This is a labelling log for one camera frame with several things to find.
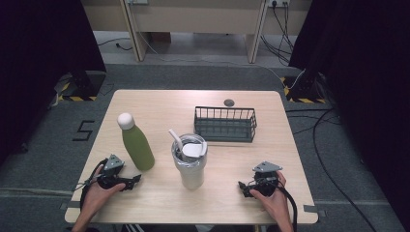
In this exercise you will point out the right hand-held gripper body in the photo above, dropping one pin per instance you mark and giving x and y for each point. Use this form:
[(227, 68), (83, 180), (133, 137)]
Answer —
[(267, 174)]

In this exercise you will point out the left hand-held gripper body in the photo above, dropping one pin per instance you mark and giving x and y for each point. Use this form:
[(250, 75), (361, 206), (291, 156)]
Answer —
[(111, 164)]

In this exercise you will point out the green bottle with white cap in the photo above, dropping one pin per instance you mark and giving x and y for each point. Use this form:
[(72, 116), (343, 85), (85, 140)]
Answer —
[(137, 145)]

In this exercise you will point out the white tumbler with straw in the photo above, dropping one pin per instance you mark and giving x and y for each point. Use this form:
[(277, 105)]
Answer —
[(190, 161)]

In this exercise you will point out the person's right hand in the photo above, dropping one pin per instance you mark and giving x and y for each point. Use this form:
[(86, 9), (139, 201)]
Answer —
[(274, 203)]

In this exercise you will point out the person's left hand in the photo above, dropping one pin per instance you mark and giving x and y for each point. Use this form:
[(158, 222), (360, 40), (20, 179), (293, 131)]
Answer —
[(98, 196)]

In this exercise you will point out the grey tape strip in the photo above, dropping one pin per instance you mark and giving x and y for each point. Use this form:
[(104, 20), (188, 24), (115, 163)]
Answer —
[(314, 209), (71, 205)]

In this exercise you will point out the black stand base striped tape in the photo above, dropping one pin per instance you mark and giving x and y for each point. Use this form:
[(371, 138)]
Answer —
[(303, 90), (80, 85)]

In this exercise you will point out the dark curtain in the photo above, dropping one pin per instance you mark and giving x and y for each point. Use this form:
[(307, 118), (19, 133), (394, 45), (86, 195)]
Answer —
[(364, 80), (38, 64)]

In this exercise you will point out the beige wooden desk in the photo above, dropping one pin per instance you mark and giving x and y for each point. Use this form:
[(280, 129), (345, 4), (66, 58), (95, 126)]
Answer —
[(199, 19)]

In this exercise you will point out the white wall socket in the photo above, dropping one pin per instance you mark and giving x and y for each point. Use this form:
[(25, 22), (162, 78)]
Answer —
[(279, 2)]

